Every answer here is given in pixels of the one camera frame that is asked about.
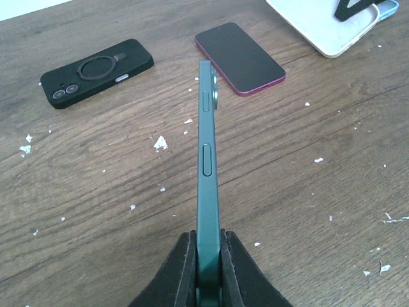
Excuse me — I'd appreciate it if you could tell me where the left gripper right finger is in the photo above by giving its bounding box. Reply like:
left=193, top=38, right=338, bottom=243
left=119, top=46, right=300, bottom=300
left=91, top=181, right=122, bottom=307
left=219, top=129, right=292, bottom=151
left=220, top=230, right=292, bottom=307

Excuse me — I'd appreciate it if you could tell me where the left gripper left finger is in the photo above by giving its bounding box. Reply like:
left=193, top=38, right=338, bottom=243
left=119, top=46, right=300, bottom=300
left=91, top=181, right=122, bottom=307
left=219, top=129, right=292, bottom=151
left=128, top=231, right=196, bottom=307

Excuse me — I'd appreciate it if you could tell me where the light blue phone case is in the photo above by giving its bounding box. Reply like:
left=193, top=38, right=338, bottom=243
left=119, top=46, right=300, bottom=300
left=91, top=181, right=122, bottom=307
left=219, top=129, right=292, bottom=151
left=375, top=0, right=399, bottom=22

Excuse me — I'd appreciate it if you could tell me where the magenta phone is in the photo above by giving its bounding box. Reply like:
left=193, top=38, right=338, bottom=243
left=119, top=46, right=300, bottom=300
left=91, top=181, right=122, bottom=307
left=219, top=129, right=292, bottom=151
left=195, top=22, right=286, bottom=97

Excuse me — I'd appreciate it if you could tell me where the beige phone case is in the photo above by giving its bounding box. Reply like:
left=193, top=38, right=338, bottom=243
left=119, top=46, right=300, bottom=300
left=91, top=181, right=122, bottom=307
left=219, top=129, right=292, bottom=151
left=267, top=0, right=380, bottom=58

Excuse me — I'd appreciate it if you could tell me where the black phone case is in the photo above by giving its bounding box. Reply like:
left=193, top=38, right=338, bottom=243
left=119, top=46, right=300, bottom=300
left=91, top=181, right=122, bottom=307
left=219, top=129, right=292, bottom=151
left=40, top=38, right=154, bottom=109

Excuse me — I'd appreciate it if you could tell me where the dark green phone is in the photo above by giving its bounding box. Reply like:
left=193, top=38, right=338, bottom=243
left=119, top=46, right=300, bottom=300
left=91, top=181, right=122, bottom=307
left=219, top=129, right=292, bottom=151
left=196, top=60, right=221, bottom=306

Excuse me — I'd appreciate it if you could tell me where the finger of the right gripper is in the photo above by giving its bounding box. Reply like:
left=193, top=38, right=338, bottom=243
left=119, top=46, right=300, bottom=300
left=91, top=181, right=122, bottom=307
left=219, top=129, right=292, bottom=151
left=334, top=0, right=389, bottom=21

